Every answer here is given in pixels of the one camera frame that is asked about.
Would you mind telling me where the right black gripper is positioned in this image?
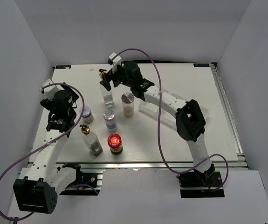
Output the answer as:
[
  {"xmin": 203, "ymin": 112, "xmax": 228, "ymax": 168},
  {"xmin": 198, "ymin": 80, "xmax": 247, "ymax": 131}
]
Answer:
[{"xmin": 99, "ymin": 63, "xmax": 133, "ymax": 92}]

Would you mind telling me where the clear liquid glass bottle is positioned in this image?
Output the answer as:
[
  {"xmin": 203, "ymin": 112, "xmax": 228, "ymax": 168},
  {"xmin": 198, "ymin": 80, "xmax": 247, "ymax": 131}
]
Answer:
[{"xmin": 99, "ymin": 69, "xmax": 114, "ymax": 108}]

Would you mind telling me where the tall silver lid spice jar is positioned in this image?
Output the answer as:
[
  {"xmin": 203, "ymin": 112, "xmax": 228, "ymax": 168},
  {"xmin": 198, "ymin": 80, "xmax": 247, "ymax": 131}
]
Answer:
[{"xmin": 121, "ymin": 92, "xmax": 135, "ymax": 118}]

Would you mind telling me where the small red white lid jar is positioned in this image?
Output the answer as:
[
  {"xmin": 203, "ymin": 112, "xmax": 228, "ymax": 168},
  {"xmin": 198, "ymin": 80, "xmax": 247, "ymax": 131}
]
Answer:
[{"xmin": 80, "ymin": 106, "xmax": 94, "ymax": 124}]

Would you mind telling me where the dark sauce glass bottle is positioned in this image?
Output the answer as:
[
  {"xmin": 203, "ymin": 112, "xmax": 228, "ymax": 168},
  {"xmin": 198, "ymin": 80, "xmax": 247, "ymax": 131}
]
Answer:
[{"xmin": 80, "ymin": 125, "xmax": 103, "ymax": 156}]

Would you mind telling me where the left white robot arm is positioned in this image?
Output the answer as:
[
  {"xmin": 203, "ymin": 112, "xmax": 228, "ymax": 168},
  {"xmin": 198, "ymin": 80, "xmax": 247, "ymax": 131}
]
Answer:
[{"xmin": 13, "ymin": 80, "xmax": 83, "ymax": 214}]

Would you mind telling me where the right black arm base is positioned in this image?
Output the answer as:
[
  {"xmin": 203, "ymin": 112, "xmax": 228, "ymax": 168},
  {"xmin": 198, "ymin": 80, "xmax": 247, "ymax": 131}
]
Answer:
[{"xmin": 176, "ymin": 172, "xmax": 225, "ymax": 198}]

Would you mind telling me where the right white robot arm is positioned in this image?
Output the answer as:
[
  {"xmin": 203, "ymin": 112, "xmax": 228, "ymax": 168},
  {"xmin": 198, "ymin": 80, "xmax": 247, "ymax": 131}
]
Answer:
[{"xmin": 99, "ymin": 61, "xmax": 215, "ymax": 186}]

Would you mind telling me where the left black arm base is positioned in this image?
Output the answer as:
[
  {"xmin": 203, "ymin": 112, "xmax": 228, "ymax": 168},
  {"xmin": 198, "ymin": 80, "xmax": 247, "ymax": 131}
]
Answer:
[{"xmin": 57, "ymin": 163, "xmax": 100, "ymax": 196}]

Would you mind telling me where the blue label silver lid jar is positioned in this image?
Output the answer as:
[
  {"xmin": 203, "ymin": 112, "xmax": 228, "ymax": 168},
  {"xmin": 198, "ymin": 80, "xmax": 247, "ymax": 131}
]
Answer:
[{"xmin": 103, "ymin": 110, "xmax": 117, "ymax": 132}]

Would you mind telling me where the red lid sauce jar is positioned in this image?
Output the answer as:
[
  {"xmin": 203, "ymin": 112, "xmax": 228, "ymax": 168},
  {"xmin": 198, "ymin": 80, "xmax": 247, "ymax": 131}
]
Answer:
[{"xmin": 107, "ymin": 133, "xmax": 123, "ymax": 155}]

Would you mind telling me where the white three compartment tray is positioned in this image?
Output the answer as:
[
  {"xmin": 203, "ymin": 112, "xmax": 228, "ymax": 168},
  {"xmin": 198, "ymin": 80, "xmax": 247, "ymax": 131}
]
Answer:
[{"xmin": 137, "ymin": 91, "xmax": 211, "ymax": 128}]

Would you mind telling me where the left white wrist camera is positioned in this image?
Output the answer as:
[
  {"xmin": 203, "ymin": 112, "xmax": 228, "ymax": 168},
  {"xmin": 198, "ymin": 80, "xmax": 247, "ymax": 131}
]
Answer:
[{"xmin": 40, "ymin": 79, "xmax": 61, "ymax": 101}]

